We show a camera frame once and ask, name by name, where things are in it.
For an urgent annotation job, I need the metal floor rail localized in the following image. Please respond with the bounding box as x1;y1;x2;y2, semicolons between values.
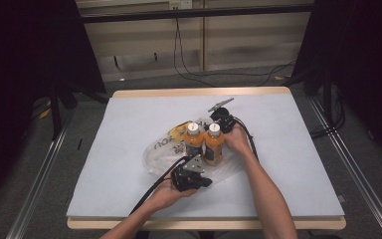
5;113;75;239
307;98;382;239

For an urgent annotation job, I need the black hanging cable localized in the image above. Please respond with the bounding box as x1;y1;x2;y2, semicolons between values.
172;17;297;88

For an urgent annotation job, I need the person's right hand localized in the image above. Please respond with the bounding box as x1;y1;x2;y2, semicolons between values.
224;122;255;157

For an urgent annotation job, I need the clear printed plastic bag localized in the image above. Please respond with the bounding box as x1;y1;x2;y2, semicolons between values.
141;117;248;186

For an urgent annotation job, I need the left hand-held gripper black cable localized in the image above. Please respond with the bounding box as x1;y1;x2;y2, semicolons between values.
129;155;189;215

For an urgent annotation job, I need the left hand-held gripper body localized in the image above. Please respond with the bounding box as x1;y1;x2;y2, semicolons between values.
170;154;214;192

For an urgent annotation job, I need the right hand-held gripper black cable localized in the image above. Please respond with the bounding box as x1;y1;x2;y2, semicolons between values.
233;117;261;161

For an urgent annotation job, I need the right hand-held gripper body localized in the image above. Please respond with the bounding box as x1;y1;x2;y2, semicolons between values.
208;97;239;134

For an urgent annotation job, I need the yellow floor tape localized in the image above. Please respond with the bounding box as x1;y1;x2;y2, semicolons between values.
38;101;53;120

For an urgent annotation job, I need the white table mat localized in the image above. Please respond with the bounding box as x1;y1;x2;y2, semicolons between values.
66;93;346;220

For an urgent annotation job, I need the black curtain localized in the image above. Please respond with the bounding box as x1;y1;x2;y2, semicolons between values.
291;0;382;167
0;0;107;213

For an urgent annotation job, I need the hand-held gripper black cable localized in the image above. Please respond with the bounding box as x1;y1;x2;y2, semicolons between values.
129;155;189;215
233;117;261;161

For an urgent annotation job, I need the person's left hand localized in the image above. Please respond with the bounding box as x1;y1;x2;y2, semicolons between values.
148;177;200;212

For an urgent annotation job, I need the black horizontal bar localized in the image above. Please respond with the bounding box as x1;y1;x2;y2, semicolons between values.
81;3;314;24

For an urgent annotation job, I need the black stand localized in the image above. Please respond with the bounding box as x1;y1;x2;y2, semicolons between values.
302;66;336;128
48;84;79;141

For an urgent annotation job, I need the white wall outlet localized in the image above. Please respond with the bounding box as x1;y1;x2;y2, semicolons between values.
168;0;193;10

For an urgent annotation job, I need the black floor cables bundle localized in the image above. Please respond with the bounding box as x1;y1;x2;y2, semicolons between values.
309;84;347;139

